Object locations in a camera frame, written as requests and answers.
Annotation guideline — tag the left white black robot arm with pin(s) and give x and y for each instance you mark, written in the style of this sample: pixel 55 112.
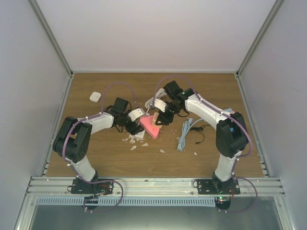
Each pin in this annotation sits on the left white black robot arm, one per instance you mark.
pixel 73 138

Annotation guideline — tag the white power strip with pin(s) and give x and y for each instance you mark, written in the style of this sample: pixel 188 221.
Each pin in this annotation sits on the white power strip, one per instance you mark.
pixel 140 135

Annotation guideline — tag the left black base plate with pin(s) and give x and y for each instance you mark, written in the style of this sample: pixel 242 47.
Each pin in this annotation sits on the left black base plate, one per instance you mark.
pixel 103 188

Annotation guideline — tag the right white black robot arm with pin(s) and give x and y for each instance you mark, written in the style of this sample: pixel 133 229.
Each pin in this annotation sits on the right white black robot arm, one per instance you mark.
pixel 231 133

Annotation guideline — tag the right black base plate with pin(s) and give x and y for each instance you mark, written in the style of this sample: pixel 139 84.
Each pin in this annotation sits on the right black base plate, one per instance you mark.
pixel 215 187

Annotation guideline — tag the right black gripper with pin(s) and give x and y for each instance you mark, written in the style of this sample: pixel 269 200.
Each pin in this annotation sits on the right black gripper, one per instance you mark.
pixel 166 120

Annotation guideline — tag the aluminium frame rail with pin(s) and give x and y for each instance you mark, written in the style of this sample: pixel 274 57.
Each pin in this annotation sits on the aluminium frame rail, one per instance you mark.
pixel 159 187

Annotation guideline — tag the grey slotted cable duct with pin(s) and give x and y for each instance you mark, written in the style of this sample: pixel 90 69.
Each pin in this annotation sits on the grey slotted cable duct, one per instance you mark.
pixel 128 201

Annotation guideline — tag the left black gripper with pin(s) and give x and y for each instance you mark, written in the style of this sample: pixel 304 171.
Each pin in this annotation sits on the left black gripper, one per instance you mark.
pixel 135 130

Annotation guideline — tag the small white charger plug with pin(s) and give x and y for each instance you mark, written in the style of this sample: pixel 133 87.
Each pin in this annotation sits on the small white charger plug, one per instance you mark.
pixel 95 97

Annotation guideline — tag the pink triangular power socket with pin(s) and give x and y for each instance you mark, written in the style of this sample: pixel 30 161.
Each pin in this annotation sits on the pink triangular power socket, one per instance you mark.
pixel 152 130

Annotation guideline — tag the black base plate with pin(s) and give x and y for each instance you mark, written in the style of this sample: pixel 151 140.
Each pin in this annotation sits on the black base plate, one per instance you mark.
pixel 103 188
pixel 215 187

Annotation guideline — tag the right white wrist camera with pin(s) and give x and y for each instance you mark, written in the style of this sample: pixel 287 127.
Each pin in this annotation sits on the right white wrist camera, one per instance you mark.
pixel 160 104

